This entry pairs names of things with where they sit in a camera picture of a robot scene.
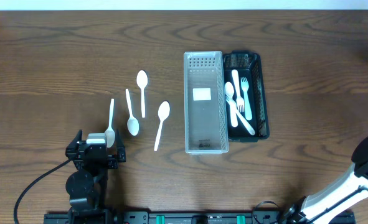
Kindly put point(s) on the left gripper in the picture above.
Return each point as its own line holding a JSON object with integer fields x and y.
{"x": 96, "y": 156}

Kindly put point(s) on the white spoon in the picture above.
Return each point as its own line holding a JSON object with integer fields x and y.
{"x": 163, "y": 113}
{"x": 110, "y": 133}
{"x": 229, "y": 92}
{"x": 142, "y": 82}
{"x": 132, "y": 123}

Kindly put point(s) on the white fork long handle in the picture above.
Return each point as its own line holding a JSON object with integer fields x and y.
{"x": 245, "y": 87}

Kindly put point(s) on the white fork tines down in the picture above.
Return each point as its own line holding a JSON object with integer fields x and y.
{"x": 239, "y": 100}

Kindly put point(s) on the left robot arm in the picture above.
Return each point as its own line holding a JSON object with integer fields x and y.
{"x": 87, "y": 186}

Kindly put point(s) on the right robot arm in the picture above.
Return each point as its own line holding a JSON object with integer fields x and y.
{"x": 344, "y": 192}

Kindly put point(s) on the clear plastic basket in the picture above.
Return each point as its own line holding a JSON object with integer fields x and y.
{"x": 205, "y": 121}

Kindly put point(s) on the white label in clear basket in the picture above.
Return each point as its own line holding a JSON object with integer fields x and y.
{"x": 201, "y": 94}

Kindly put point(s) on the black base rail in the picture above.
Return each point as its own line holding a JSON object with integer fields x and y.
{"x": 143, "y": 217}

